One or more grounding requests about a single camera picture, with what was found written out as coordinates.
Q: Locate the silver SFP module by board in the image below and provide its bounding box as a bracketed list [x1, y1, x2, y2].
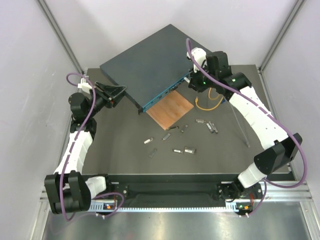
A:
[167, 126, 179, 131]

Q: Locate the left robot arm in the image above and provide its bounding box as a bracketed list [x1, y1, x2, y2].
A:
[44, 82, 126, 214]

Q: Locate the silver double SFP module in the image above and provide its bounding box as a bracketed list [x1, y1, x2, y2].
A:
[184, 147, 197, 155]

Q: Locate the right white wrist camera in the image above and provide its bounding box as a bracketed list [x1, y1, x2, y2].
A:
[186, 47, 207, 73]

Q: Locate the wooden board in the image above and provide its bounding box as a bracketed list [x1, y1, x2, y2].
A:
[146, 90, 194, 130]

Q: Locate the dark grey table mat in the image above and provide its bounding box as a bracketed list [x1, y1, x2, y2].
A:
[82, 82, 263, 175]

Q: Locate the yellow ethernet cable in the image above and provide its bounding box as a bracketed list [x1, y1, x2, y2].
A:
[194, 87, 224, 111]

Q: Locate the labelled SFP module bottom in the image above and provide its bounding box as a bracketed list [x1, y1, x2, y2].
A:
[172, 149, 183, 154]

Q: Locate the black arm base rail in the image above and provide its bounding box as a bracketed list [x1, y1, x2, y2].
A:
[106, 174, 263, 208]

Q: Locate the SFP module pair right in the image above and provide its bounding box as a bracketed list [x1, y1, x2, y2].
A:
[206, 121, 218, 134]

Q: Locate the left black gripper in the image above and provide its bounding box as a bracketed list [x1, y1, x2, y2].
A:
[87, 81, 127, 118]

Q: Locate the dark SFP module lower left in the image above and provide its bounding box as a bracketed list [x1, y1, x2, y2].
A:
[149, 148, 157, 158]

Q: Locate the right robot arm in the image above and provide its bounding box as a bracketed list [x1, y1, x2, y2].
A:
[186, 47, 305, 198]

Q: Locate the grey slotted cable duct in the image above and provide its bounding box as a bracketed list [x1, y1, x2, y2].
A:
[88, 199, 250, 213]

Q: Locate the dark SFP module centre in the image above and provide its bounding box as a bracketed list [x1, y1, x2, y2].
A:
[162, 133, 171, 141]

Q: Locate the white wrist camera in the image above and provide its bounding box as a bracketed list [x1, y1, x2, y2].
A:
[186, 47, 207, 73]
[77, 77, 93, 94]

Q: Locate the dark teal network switch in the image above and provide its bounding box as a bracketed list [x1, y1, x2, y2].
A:
[100, 24, 193, 114]

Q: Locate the grey ethernet cable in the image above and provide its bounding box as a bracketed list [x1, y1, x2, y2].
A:
[229, 104, 252, 148]

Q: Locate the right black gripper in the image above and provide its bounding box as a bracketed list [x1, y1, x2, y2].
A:
[188, 62, 217, 94]

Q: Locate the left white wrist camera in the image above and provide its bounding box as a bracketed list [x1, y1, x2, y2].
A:
[77, 77, 93, 94]

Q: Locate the small dark SFP module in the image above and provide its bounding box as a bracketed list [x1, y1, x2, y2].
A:
[181, 124, 189, 133]

